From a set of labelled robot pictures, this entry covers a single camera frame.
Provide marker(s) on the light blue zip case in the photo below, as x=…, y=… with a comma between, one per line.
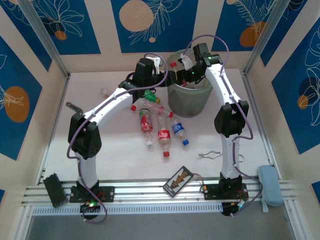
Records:
x=270, y=185

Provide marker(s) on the right control board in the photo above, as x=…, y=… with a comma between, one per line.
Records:
x=233, y=207

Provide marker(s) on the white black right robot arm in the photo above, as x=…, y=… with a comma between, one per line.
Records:
x=226, y=155

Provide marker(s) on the aluminium mounting rail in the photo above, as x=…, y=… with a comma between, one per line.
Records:
x=140, y=193

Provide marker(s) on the cola bottle with white cap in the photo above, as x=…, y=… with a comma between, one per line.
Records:
x=146, y=125

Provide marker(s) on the black ribbed block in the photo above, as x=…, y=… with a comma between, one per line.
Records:
x=55, y=191

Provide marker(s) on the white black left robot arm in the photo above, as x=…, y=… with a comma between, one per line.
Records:
x=110, y=107

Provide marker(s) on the blue label water bottle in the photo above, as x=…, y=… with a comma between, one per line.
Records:
x=178, y=128

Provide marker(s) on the clear bottle with pink label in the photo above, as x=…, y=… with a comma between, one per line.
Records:
x=161, y=110

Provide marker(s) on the clear bottle with red cap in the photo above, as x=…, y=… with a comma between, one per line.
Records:
x=172, y=64

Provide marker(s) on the green cap bottle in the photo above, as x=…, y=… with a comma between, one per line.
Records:
x=150, y=95

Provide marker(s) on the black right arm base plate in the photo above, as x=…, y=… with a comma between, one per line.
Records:
x=212, y=193

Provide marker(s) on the aluminium frame post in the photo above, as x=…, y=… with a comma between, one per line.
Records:
x=45, y=37
x=268, y=32

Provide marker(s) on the grey metal bracket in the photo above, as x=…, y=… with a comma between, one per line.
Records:
x=73, y=107

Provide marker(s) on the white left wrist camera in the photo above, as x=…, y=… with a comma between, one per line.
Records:
x=153, y=61

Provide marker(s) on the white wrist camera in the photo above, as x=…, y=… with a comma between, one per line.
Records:
x=185, y=60
x=153, y=61

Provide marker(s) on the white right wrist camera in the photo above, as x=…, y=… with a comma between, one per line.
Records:
x=185, y=60

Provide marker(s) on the cola bottle with red cap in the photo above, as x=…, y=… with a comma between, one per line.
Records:
x=163, y=135

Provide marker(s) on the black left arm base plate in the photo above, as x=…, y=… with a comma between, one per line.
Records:
x=108, y=193

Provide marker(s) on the black board with orange connectors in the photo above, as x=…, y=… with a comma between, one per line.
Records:
x=177, y=182

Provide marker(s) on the small clear plastic bottle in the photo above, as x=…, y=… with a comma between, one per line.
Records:
x=105, y=93

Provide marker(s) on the aluminium side rail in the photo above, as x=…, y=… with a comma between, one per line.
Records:
x=260, y=120
x=55, y=127

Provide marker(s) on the grey plastic bin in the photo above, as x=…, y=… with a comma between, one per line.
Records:
x=187, y=102

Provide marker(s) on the red bottle cap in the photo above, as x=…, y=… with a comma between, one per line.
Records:
x=133, y=108

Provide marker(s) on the left control board green light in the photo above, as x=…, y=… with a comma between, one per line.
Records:
x=90, y=205

